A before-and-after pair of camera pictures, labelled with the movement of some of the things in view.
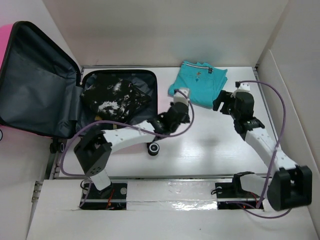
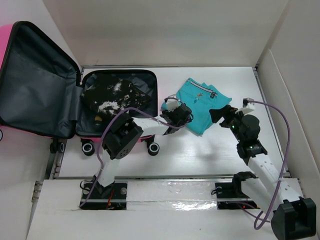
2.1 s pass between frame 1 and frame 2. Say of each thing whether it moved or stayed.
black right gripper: moved
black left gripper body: stayed
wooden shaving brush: stayed
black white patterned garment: stayed
